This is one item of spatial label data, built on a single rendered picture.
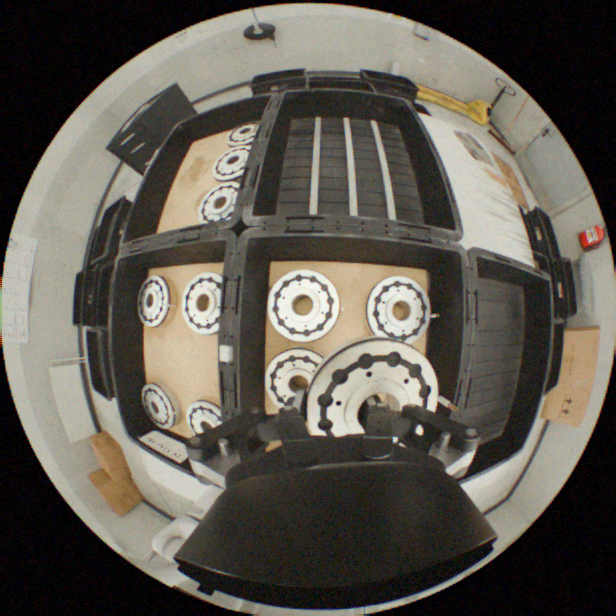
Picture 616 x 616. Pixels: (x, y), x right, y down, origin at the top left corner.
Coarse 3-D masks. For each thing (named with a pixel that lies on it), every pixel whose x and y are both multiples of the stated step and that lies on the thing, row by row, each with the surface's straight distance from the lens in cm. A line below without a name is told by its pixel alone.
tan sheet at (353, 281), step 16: (272, 272) 35; (288, 272) 34; (320, 272) 34; (336, 272) 34; (352, 272) 34; (368, 272) 34; (384, 272) 35; (400, 272) 36; (416, 272) 37; (336, 288) 33; (352, 288) 33; (368, 288) 34; (304, 304) 33; (352, 304) 33; (352, 320) 33; (272, 336) 34; (336, 336) 33; (352, 336) 33; (272, 352) 34; (304, 384) 34; (272, 448) 41
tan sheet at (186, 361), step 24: (216, 264) 39; (144, 336) 52; (168, 336) 45; (192, 336) 41; (216, 336) 38; (168, 360) 46; (192, 360) 42; (216, 360) 39; (168, 384) 48; (192, 384) 43; (216, 384) 40
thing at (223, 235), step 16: (176, 240) 33; (192, 240) 33; (208, 240) 29; (224, 240) 28; (128, 256) 44; (224, 272) 26; (112, 288) 47; (224, 288) 26; (112, 304) 46; (112, 320) 46; (224, 320) 26; (112, 336) 46; (224, 336) 26; (112, 352) 47; (112, 368) 48; (224, 368) 26; (224, 384) 27; (224, 400) 28; (224, 416) 29; (128, 432) 53; (144, 448) 50; (176, 464) 43
